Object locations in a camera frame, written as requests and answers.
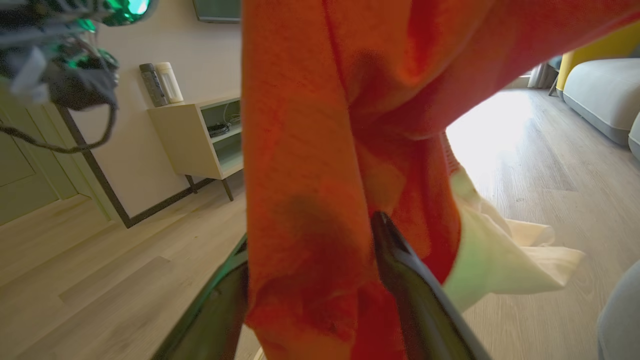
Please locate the green panel door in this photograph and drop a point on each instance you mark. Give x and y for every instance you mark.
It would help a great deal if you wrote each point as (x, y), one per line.
(25, 175)

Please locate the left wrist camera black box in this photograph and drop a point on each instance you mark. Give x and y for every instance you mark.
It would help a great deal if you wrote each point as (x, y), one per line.
(80, 87)

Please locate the grey curtain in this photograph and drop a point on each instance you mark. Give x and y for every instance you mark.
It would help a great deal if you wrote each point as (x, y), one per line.
(540, 75)

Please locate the white cylinder bottle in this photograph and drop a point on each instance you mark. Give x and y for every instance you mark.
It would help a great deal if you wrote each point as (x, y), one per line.
(171, 82)

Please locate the cream sideboard cabinet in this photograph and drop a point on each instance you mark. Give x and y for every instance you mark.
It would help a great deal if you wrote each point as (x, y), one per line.
(175, 140)

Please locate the red and white garment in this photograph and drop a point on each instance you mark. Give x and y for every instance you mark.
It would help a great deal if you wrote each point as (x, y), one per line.
(310, 150)

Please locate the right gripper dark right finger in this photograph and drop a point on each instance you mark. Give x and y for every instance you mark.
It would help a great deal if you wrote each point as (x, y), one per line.
(425, 320)

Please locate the wall television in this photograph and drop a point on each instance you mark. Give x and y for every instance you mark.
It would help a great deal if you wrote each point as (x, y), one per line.
(217, 10)

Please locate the grey sofa with dark base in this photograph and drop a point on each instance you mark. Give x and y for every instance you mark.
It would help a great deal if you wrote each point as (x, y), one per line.
(600, 95)

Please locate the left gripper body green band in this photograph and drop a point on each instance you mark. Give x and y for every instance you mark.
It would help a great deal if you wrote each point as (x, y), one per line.
(50, 25)

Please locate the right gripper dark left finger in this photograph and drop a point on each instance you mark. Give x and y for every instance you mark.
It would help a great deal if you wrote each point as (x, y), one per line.
(210, 325)

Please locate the grey sofa module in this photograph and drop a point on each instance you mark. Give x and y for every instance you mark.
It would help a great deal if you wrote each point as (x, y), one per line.
(636, 135)

